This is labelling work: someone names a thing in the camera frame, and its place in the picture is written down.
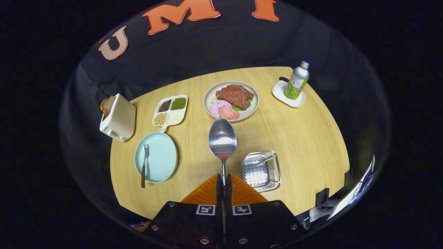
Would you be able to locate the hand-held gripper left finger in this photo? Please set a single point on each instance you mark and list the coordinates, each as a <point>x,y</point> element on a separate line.
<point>219,193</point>

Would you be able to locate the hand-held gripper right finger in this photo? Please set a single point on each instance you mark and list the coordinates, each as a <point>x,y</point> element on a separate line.
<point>228,195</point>

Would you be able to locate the silver metal spoon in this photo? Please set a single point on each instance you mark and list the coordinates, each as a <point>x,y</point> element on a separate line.
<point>222,138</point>

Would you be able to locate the perforated metal basket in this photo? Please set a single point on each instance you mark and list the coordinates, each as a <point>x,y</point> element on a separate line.
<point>258,171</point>

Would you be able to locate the light blue plate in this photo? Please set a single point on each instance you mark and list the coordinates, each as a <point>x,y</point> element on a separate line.
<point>161,157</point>

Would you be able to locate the red pink ham slice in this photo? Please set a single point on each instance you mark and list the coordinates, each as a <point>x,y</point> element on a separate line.
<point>228,113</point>

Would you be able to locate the white divided snack tray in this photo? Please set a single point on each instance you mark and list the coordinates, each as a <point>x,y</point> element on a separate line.
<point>176,119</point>

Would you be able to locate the pale pink ham slice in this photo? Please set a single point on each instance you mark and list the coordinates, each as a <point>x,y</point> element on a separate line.
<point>217,107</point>

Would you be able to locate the green lettuce leaf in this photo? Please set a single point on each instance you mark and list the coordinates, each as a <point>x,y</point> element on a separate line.
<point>238,108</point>

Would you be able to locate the yellow soybeans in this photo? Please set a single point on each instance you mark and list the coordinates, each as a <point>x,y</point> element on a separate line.
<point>160,119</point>

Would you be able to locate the beige plate with food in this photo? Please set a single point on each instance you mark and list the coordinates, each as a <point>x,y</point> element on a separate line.
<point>254,103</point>

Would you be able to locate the brown steak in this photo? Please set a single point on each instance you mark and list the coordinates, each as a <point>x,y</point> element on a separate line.
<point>235,96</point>

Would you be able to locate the green mung beans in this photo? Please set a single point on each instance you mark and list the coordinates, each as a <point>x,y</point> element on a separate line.
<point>178,103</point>

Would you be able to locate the dark red beans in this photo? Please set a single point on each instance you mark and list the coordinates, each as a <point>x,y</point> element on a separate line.
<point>165,105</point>

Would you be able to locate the small white square dish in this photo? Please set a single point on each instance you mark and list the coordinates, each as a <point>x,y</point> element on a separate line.
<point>280,95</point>

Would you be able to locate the cream white toaster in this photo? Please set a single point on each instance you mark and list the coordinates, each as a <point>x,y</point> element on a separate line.
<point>119,119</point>

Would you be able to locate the silver bottle with green label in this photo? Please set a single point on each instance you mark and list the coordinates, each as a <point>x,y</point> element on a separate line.
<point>296,83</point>

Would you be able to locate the toasted bread slice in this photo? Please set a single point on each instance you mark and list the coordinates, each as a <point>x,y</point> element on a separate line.
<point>106,105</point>

